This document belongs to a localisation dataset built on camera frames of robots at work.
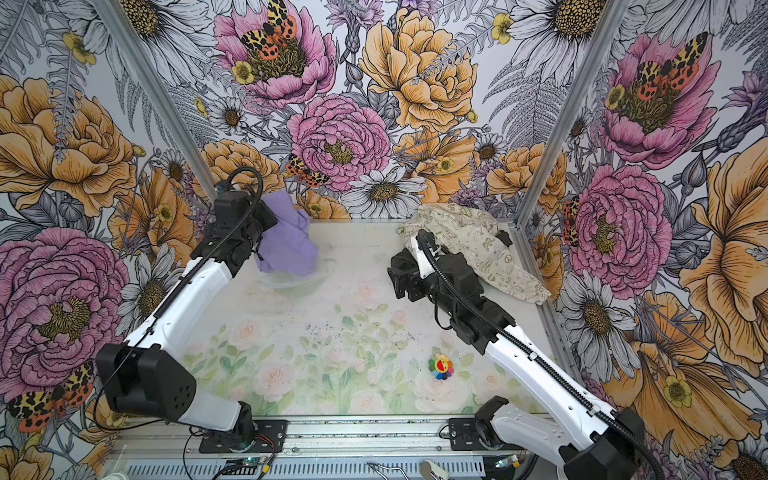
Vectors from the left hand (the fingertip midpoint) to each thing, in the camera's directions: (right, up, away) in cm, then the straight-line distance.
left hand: (266, 215), depth 81 cm
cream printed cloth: (+61, -4, +25) cm, 66 cm away
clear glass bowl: (+2, -21, +21) cm, 30 cm away
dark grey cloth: (+75, -4, +30) cm, 81 cm away
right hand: (+37, -15, -8) cm, 41 cm away
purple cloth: (+3, -9, +7) cm, 11 cm away
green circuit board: (-2, -61, -9) cm, 62 cm away
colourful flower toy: (+47, -42, +3) cm, 63 cm away
